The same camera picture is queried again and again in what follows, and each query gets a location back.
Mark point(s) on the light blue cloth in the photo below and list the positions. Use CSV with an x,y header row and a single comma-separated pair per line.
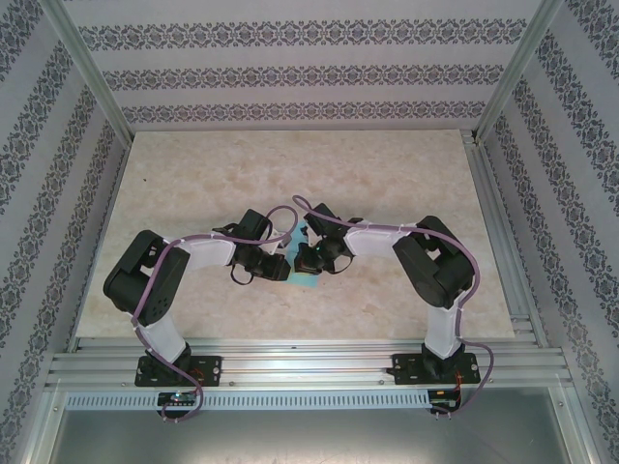
x,y
304,280

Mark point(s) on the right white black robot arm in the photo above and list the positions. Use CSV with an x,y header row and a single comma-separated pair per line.
x,y
445,333

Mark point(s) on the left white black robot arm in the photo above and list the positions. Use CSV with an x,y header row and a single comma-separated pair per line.
x,y
164,338

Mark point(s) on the grey metal sheet panel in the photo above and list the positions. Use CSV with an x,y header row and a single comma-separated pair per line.
x,y
309,440

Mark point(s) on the small circuit board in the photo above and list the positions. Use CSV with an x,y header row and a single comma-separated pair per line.
x,y
445,397
176,398

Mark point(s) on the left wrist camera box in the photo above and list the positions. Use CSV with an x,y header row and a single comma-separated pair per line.
x,y
280,239

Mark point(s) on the aluminium mounting rail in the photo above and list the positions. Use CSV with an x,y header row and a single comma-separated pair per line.
x,y
309,362

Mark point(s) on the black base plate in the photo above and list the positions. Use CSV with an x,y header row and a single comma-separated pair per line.
x,y
403,369
213,367

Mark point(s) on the aluminium side rail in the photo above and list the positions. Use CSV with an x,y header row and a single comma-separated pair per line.
x,y
489,193
107,212

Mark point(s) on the aluminium frame post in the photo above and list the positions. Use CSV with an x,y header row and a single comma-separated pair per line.
x,y
514,72
92,72

